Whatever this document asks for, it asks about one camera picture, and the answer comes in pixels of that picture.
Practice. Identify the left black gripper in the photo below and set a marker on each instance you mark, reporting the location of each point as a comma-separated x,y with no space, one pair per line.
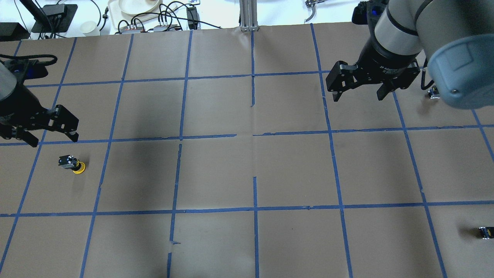
16,105

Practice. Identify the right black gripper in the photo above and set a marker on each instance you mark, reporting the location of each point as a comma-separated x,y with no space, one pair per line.
380,61

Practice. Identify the yellow push button switch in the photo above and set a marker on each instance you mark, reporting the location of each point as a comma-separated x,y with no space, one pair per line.
70,162

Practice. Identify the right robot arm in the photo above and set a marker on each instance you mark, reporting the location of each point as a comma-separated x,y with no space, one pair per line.
456,36

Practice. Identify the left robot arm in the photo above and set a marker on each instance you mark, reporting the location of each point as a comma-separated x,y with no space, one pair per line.
20,110

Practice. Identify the black stand base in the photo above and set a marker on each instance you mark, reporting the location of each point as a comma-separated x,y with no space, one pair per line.
57,18

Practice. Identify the white paper cup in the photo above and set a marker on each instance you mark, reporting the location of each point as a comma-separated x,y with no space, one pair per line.
89,28

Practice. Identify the beige tray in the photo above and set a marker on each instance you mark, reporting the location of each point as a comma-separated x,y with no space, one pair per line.
165,15

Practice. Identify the beige plate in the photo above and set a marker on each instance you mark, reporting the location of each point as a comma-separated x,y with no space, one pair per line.
134,7

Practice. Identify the black power adapter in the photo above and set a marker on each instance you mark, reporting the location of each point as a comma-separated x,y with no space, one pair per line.
192,17

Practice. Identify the red push button switch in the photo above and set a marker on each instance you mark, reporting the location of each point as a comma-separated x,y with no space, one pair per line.
433,93

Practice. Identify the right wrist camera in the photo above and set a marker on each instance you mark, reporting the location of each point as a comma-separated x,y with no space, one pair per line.
367,9

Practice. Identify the aluminium frame post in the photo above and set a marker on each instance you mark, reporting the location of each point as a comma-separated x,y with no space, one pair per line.
248,16

